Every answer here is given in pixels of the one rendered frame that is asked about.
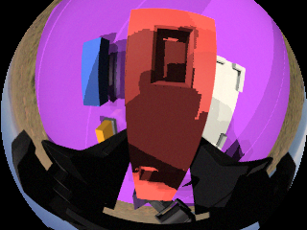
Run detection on brown block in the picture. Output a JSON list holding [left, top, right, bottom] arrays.
[[95, 120, 114, 143]]

